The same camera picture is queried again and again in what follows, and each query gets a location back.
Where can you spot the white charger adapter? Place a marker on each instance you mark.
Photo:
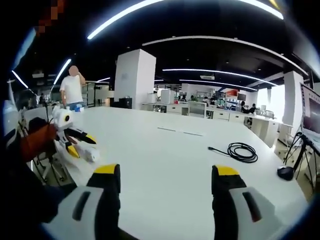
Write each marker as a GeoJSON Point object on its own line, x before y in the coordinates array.
{"type": "Point", "coordinates": [91, 154]}

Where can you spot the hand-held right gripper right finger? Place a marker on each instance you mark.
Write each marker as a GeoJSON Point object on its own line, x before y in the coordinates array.
{"type": "Point", "coordinates": [232, 212]}

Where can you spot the row of white office desks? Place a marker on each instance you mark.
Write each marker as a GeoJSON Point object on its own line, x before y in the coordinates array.
{"type": "Point", "coordinates": [222, 115]}

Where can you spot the white desk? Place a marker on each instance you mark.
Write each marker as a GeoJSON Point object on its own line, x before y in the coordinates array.
{"type": "Point", "coordinates": [165, 175]}

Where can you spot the long ceiling light strip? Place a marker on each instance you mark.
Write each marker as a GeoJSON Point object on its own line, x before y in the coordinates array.
{"type": "Point", "coordinates": [91, 35]}
{"type": "Point", "coordinates": [212, 71]}
{"type": "Point", "coordinates": [225, 84]}

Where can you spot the black box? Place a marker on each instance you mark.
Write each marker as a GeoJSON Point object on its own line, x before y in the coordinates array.
{"type": "Point", "coordinates": [125, 103]}

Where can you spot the white worn device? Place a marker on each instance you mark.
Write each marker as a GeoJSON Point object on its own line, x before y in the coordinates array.
{"type": "Point", "coordinates": [11, 117]}

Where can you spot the blue and white box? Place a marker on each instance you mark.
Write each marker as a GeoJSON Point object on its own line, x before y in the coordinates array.
{"type": "Point", "coordinates": [78, 108]}

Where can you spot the white boxy machine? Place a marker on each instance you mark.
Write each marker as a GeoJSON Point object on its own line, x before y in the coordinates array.
{"type": "Point", "coordinates": [167, 97]}

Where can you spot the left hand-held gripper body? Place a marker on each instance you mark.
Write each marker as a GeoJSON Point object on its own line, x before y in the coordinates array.
{"type": "Point", "coordinates": [61, 120]}

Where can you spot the lit desktop monitor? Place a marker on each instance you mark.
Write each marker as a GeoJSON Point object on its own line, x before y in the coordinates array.
{"type": "Point", "coordinates": [312, 112]}

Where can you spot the person in dark shirt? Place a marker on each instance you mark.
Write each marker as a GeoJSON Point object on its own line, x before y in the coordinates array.
{"type": "Point", "coordinates": [32, 195]}

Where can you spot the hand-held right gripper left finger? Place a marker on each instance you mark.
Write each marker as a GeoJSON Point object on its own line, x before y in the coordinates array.
{"type": "Point", "coordinates": [100, 207]}

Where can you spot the black computer mouse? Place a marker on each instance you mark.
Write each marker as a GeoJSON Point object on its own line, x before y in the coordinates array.
{"type": "Point", "coordinates": [285, 173]}

